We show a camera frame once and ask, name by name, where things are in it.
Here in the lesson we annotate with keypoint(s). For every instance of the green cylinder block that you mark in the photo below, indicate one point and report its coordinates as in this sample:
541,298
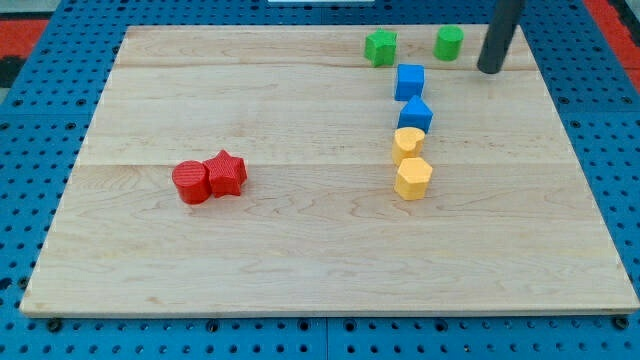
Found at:
448,43

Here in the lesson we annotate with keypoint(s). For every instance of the red star block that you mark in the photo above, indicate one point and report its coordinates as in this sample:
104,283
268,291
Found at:
226,174

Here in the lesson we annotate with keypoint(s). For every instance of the blue triangular prism block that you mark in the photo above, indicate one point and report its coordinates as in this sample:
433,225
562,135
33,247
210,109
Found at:
416,113

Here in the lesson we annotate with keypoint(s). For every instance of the yellow hexagon block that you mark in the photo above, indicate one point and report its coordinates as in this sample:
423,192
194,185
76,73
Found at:
412,178

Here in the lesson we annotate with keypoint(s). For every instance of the light wooden board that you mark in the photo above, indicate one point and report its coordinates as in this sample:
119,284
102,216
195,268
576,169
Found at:
508,225

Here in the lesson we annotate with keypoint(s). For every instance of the blue cube block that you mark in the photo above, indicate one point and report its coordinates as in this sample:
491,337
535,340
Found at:
410,80

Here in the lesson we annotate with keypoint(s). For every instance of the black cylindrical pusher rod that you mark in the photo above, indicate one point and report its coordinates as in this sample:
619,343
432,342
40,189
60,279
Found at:
499,35

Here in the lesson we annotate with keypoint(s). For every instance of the yellow heart block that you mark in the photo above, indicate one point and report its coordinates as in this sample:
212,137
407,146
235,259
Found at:
407,143

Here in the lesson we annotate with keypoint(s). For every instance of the green star block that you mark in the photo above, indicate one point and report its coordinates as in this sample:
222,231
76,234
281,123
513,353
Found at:
380,47

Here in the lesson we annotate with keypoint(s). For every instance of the red cylinder block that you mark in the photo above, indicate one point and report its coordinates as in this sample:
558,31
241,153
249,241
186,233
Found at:
190,179

